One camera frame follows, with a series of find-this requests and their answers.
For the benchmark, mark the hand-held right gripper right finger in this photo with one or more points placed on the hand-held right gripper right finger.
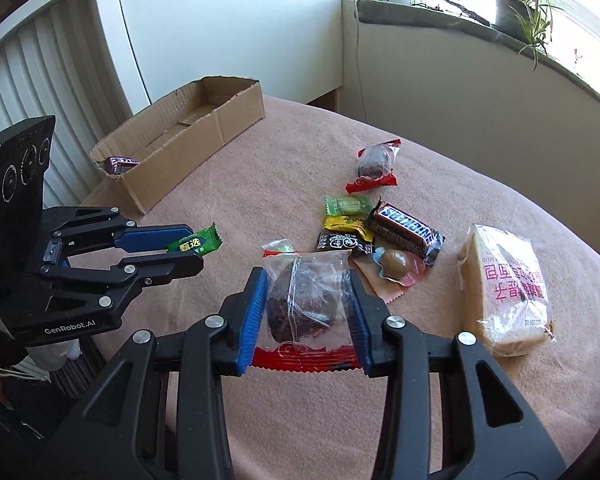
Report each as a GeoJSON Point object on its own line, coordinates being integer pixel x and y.
{"type": "Point", "coordinates": [357, 320]}

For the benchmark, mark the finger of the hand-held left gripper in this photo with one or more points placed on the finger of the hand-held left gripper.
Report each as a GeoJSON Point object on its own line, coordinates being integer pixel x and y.
{"type": "Point", "coordinates": [170, 266]}
{"type": "Point", "coordinates": [150, 237]}

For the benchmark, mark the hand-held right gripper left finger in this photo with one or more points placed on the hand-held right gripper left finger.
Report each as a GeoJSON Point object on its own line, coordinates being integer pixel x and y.
{"type": "Point", "coordinates": [252, 320]}

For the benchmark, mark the dark green candy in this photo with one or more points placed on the dark green candy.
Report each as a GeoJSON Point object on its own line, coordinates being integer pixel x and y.
{"type": "Point", "coordinates": [197, 242]}

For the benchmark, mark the brown cake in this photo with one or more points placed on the brown cake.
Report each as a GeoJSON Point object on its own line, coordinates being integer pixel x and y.
{"type": "Point", "coordinates": [372, 162]}
{"type": "Point", "coordinates": [300, 305]}

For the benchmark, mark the brown cardboard box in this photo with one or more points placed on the brown cardboard box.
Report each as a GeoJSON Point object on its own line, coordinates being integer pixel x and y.
{"type": "Point", "coordinates": [190, 170]}

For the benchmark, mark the brown chocolate bar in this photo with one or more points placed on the brown chocolate bar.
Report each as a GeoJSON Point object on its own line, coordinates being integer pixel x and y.
{"type": "Point", "coordinates": [405, 227]}

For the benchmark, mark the sliced bread packet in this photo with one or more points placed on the sliced bread packet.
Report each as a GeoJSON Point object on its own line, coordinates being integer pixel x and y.
{"type": "Point", "coordinates": [500, 290]}

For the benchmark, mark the tan paper wrapper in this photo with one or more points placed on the tan paper wrapper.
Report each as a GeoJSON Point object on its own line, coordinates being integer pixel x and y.
{"type": "Point", "coordinates": [375, 285]}

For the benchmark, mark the chocolate ball in clear wrapper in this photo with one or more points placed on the chocolate ball in clear wrapper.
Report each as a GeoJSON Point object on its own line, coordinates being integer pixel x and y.
{"type": "Point", "coordinates": [397, 262]}

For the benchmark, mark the small red green candy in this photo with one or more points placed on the small red green candy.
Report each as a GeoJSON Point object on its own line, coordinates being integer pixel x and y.
{"type": "Point", "coordinates": [279, 246]}

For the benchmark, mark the purple wrapped candy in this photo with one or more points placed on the purple wrapped candy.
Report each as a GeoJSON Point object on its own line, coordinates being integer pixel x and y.
{"type": "Point", "coordinates": [120, 163]}

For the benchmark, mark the black wrapped candy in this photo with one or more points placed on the black wrapped candy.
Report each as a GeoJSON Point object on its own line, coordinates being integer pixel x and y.
{"type": "Point", "coordinates": [337, 242]}

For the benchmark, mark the yellow wrapped candy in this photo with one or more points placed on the yellow wrapped candy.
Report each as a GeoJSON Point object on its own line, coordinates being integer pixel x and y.
{"type": "Point", "coordinates": [342, 224]}

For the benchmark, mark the white slatted panel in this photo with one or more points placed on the white slatted panel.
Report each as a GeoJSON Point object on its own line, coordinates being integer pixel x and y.
{"type": "Point", "coordinates": [55, 70]}

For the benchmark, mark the light green wrapped candy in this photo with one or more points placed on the light green wrapped candy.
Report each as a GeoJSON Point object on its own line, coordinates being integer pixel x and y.
{"type": "Point", "coordinates": [345, 206]}

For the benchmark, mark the grey window sill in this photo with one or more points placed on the grey window sill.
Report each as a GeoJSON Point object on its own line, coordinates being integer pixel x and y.
{"type": "Point", "coordinates": [430, 22]}

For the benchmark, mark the potted spider plant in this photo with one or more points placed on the potted spider plant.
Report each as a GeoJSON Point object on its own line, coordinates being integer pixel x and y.
{"type": "Point", "coordinates": [510, 12]}

